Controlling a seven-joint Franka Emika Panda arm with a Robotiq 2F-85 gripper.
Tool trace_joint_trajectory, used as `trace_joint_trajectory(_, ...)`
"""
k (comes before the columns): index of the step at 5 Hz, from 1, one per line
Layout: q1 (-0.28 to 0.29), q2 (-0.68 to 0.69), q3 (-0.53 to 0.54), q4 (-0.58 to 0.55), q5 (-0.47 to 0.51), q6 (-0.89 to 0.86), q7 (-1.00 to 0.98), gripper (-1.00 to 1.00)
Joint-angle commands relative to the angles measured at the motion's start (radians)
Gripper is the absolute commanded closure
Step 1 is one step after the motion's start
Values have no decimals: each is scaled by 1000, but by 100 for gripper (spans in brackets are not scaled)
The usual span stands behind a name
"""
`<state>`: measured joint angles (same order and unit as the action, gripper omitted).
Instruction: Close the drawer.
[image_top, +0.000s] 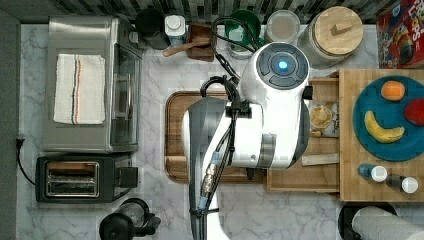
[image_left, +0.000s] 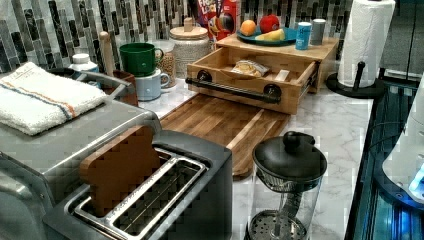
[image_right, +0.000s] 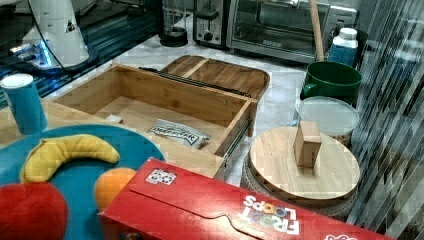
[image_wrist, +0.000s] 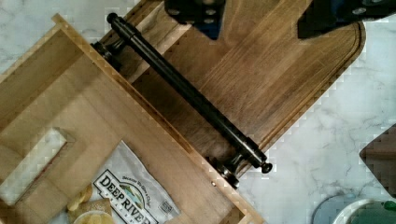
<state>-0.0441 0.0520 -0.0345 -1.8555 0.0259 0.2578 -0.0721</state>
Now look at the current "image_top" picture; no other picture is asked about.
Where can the light wooden drawer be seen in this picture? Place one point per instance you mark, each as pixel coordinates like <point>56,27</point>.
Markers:
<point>317,178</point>

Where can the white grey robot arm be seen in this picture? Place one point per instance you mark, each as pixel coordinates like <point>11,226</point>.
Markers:
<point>257,121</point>

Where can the snack packet in drawer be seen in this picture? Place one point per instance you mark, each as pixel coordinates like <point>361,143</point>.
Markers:
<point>324,119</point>

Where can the light wooden drawer cabinet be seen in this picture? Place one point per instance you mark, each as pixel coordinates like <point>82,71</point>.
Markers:
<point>353,187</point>

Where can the dark wooden cutting board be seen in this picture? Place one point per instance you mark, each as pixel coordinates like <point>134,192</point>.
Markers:
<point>175,161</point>

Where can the wooden spoon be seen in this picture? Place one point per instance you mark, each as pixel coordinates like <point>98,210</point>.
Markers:
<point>184,47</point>

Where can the dark wooden utensil block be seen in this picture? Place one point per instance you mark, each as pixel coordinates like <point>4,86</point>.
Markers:
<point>200,34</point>

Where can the green funnel container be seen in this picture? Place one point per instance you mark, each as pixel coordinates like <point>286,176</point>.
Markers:
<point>236,32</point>

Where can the white capped bottle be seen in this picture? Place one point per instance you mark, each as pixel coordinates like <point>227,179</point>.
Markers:
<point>175,28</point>

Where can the stainless steel toaster oven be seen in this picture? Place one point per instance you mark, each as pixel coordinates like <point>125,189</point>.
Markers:
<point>117,41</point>

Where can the black round container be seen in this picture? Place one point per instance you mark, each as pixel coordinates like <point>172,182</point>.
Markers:
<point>150,24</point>

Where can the white paper packet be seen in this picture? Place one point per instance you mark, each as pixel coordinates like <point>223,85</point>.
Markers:
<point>320,159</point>

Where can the glass jar clear lid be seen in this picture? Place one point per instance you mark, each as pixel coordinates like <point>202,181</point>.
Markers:
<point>282,26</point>

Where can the black coffee grinder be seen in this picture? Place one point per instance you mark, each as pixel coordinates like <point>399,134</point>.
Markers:
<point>132,219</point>

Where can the white striped dish towel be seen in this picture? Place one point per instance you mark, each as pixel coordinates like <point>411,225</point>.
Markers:
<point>80,89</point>

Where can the glass jar wooden lid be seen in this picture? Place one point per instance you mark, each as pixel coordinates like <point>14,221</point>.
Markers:
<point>332,36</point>

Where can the black two-slot toaster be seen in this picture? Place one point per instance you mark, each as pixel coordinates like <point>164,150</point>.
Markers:
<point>84,178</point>

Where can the blue shaker white cap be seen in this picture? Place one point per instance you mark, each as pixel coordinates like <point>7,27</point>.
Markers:
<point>376,173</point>

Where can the yellow banana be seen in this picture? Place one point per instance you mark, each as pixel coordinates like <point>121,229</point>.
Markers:
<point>382,135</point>

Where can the blue round plate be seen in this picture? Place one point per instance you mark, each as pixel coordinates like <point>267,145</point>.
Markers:
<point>389,114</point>

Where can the orange fruit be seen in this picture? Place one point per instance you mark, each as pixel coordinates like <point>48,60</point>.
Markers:
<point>393,90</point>

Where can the paper towel roll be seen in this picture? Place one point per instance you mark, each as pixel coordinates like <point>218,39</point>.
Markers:
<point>375,221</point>

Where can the red apple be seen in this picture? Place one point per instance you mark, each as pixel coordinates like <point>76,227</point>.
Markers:
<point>414,112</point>

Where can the dark shaker white cap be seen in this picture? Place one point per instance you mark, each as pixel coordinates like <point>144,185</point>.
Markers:
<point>402,183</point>

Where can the colourful cereal box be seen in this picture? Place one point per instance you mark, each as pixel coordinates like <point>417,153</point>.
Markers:
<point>400,36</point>

